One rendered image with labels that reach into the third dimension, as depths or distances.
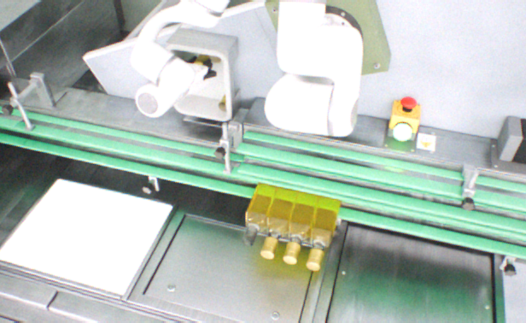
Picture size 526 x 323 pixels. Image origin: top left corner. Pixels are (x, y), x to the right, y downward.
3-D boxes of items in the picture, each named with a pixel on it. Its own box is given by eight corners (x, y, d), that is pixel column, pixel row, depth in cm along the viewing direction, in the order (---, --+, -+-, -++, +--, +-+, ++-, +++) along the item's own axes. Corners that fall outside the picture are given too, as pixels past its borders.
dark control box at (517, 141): (496, 138, 124) (498, 160, 118) (507, 114, 118) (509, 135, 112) (529, 143, 122) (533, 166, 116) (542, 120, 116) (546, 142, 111)
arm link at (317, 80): (283, 52, 99) (256, 96, 88) (346, 57, 95) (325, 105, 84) (287, 91, 105) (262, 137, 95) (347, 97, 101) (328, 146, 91)
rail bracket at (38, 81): (55, 95, 157) (12, 138, 142) (38, 50, 145) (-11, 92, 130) (68, 97, 156) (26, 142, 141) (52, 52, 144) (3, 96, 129)
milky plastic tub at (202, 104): (186, 95, 144) (174, 112, 139) (176, 27, 129) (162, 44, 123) (241, 104, 141) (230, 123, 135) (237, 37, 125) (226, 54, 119)
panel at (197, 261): (59, 180, 156) (-10, 266, 133) (56, 174, 154) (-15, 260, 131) (331, 245, 137) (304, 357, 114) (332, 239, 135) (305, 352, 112)
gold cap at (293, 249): (287, 249, 121) (283, 262, 118) (287, 240, 118) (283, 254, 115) (300, 251, 120) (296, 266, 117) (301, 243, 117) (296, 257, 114)
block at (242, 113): (239, 132, 140) (230, 148, 136) (237, 106, 134) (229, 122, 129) (250, 134, 140) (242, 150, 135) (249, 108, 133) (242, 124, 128)
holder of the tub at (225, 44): (189, 108, 148) (179, 124, 143) (178, 27, 129) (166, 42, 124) (242, 118, 145) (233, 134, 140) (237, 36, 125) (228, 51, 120)
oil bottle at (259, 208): (266, 175, 140) (243, 231, 126) (265, 161, 136) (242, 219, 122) (285, 179, 139) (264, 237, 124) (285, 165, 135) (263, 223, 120)
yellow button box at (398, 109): (389, 119, 129) (386, 136, 124) (394, 96, 124) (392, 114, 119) (416, 123, 128) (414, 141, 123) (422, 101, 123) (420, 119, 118)
